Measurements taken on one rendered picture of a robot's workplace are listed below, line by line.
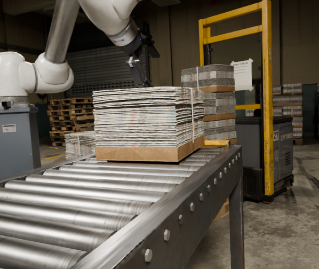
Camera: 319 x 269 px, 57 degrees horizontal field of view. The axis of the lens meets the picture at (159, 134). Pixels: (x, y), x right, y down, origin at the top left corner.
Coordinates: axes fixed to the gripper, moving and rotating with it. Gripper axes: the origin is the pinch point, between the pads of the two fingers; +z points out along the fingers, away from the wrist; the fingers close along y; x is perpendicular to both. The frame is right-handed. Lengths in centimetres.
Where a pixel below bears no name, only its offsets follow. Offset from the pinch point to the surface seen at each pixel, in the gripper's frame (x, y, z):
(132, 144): 0.1, 30.2, -5.5
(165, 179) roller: 17.6, 42.5, -16.2
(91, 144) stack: -56, 13, 45
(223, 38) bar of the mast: -14, -137, 156
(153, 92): 8.4, 15.9, -12.5
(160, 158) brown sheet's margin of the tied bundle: 9.5, 33.7, -3.4
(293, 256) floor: 47, 56, 133
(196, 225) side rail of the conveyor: 28, 53, -21
